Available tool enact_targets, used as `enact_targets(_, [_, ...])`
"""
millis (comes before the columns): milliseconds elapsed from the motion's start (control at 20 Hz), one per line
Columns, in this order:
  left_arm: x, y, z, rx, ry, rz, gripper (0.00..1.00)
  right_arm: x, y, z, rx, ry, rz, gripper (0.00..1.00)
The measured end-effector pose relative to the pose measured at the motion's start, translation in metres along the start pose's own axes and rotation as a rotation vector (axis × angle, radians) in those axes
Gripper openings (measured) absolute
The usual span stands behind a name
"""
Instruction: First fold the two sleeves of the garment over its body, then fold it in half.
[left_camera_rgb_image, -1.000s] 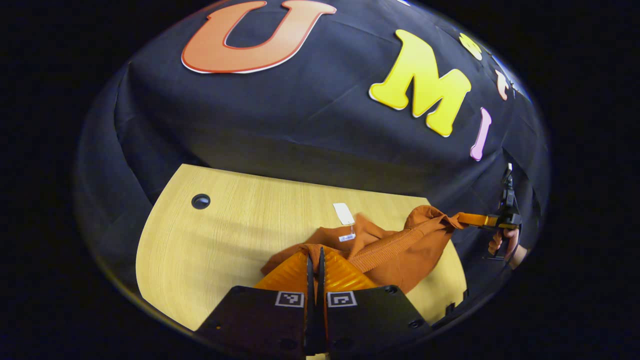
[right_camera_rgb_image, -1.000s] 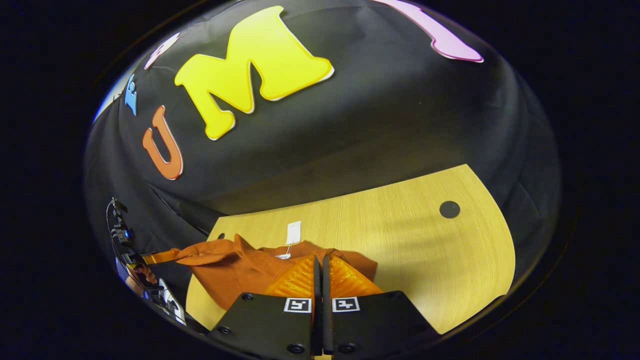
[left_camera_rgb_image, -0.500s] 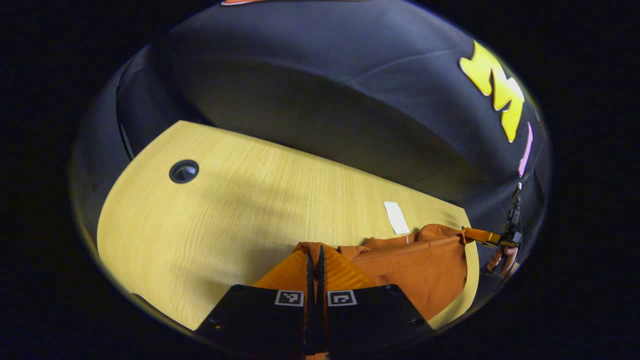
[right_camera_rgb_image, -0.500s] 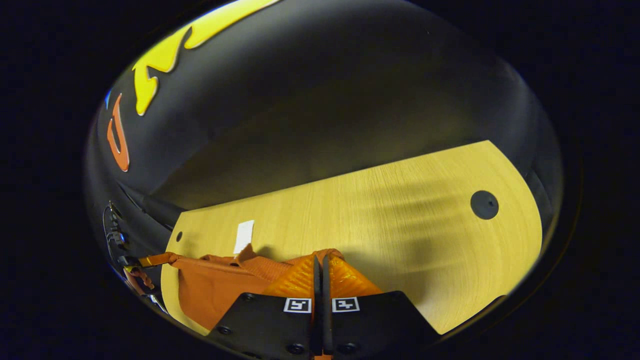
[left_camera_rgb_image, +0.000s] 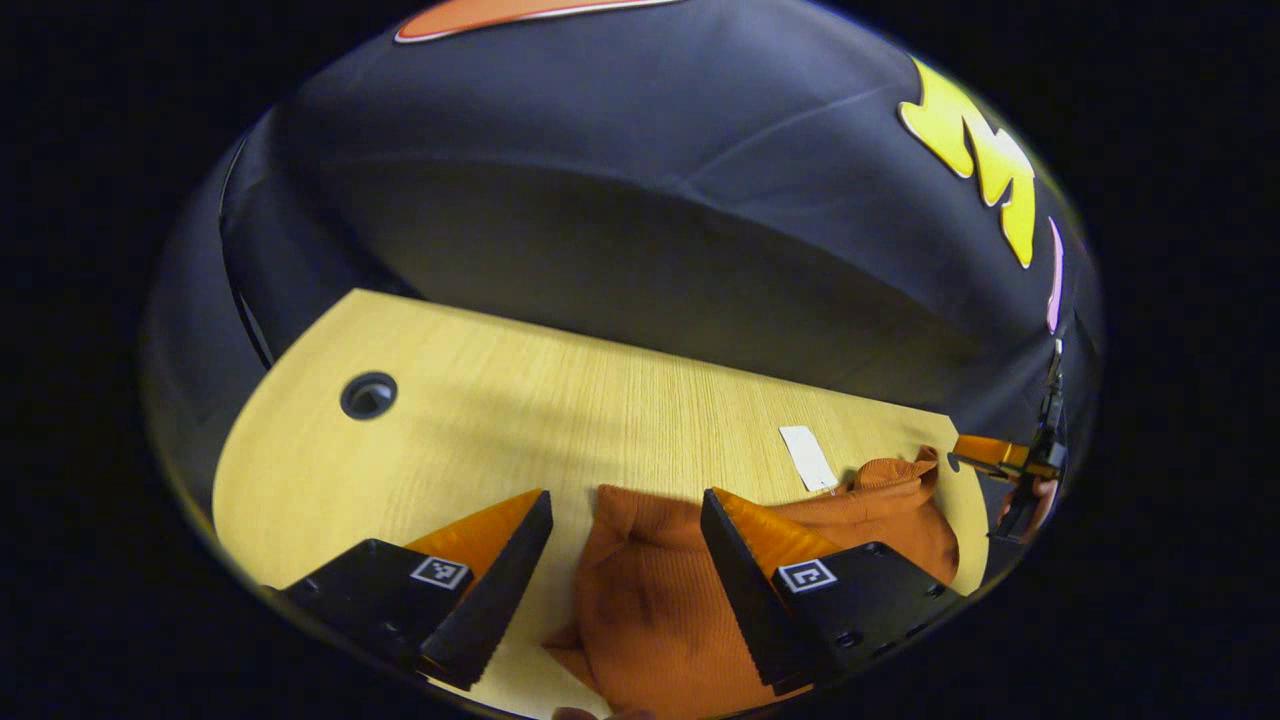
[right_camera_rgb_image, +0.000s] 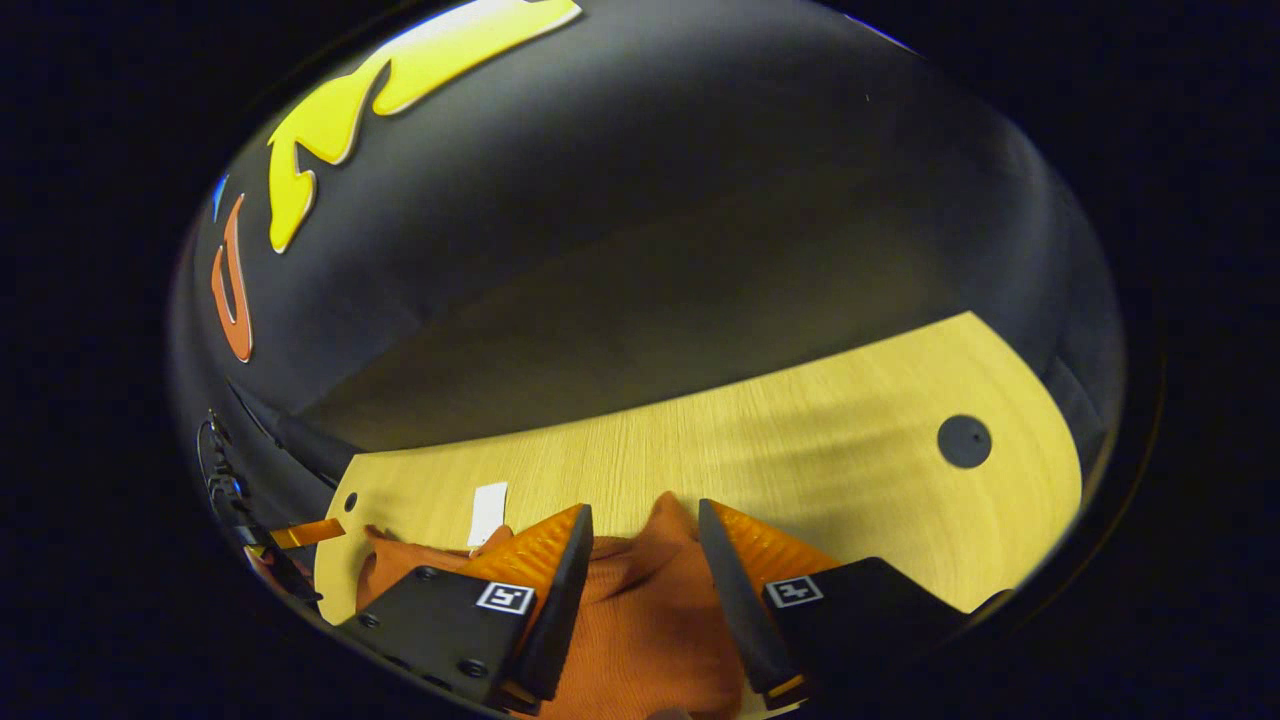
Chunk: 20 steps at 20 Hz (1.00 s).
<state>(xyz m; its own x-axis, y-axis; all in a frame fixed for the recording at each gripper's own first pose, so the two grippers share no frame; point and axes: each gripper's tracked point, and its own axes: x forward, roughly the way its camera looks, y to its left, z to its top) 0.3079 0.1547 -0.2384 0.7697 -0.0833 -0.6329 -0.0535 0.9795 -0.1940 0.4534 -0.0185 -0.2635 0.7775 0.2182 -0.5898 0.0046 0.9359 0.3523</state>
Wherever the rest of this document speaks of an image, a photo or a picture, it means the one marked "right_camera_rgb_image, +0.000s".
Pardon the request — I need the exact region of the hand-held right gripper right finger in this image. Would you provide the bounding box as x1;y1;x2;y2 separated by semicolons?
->
697;497;1011;713

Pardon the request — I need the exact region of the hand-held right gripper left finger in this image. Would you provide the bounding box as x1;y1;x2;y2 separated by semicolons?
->
335;503;595;715

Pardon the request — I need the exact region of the orange jacket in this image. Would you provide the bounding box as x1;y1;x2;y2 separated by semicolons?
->
355;490;801;720

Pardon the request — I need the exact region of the white paper hang tag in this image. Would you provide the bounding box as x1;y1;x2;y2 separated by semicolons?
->
467;481;510;550

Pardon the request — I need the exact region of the black backdrop cloth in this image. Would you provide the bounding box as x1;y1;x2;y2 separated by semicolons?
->
168;0;1129;501

